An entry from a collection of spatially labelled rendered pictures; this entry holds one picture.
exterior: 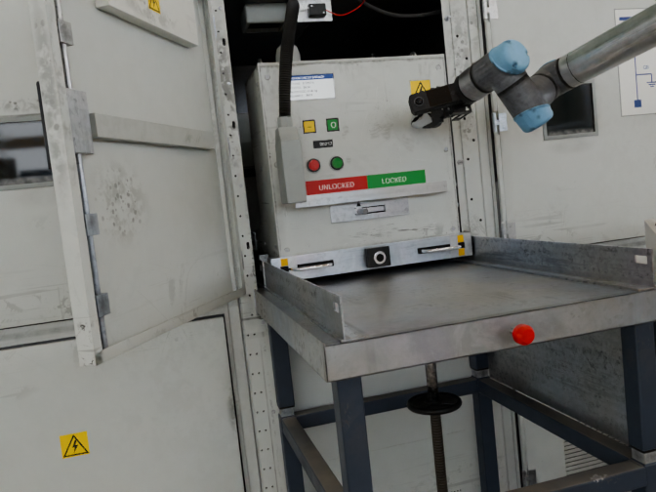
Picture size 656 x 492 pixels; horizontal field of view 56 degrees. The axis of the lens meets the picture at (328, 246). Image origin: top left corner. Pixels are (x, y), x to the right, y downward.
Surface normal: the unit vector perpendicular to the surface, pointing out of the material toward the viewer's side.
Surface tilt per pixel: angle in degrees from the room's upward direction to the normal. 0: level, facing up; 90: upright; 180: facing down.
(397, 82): 90
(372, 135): 90
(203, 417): 90
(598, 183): 90
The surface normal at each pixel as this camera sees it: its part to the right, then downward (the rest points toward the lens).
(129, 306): 0.96, -0.08
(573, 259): -0.96, 0.12
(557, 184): 0.26, 0.05
